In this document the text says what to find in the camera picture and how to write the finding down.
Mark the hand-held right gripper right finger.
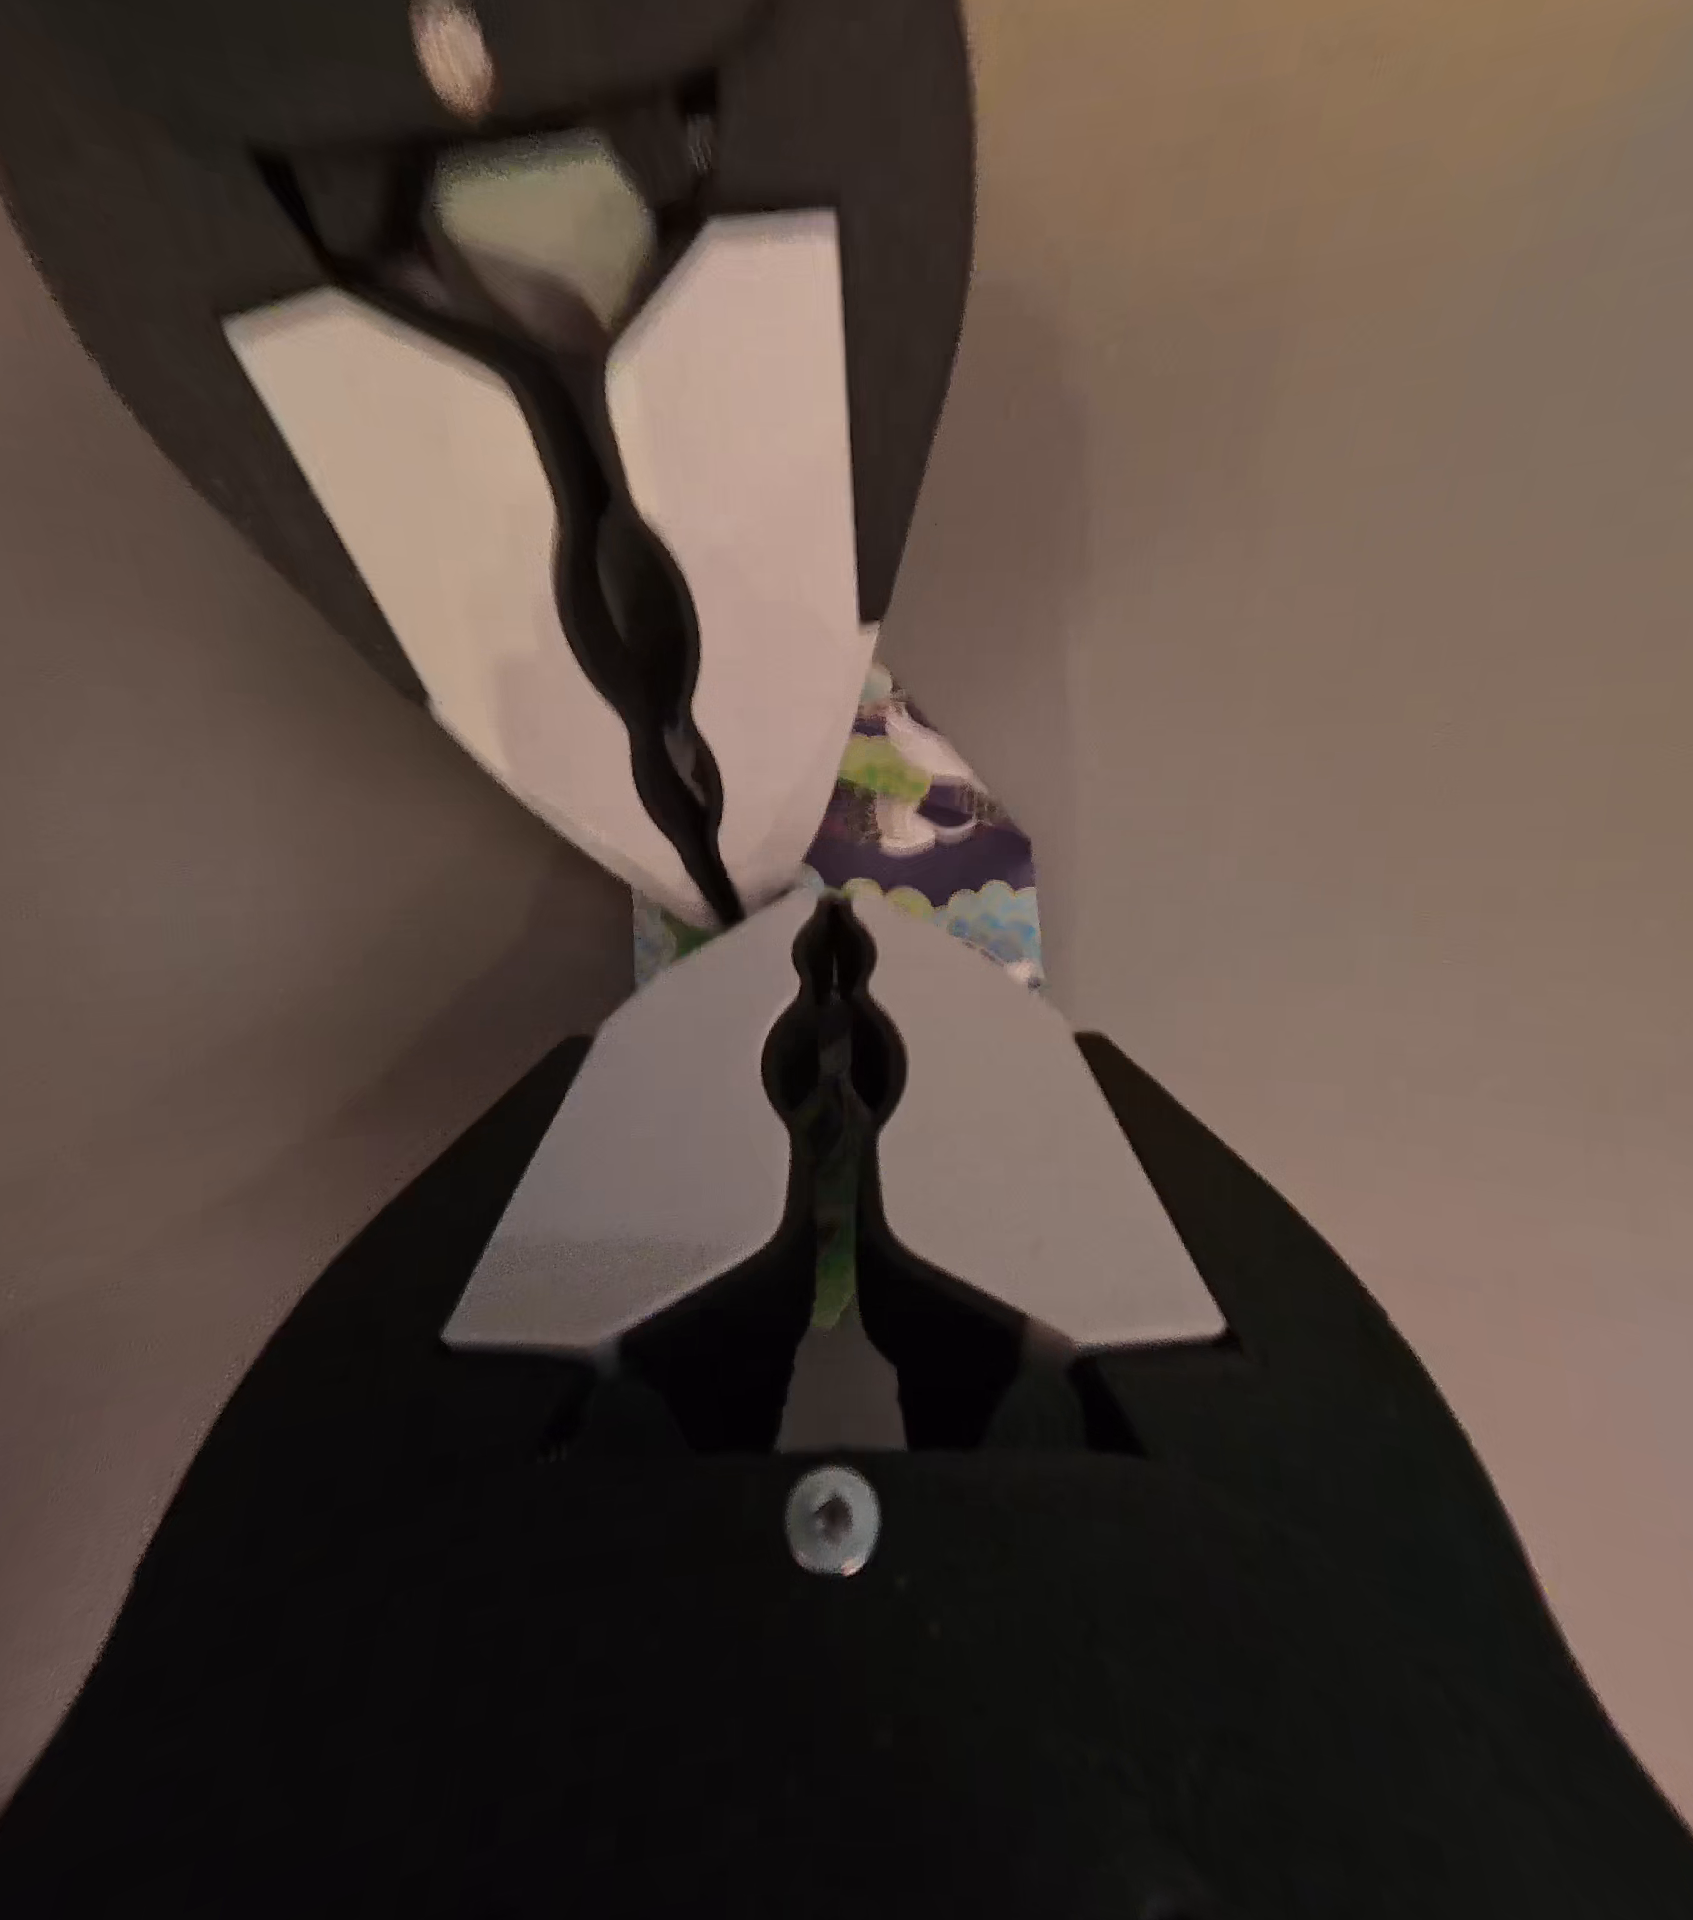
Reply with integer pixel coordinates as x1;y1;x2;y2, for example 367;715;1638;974
830;889;1229;1357

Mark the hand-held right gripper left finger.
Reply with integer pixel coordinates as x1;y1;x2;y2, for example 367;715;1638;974
439;889;838;1352

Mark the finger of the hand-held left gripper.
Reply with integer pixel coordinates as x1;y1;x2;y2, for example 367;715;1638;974
602;205;884;920
220;283;740;932

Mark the crane patterned origami paper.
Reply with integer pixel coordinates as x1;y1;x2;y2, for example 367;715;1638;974
630;660;1052;1334

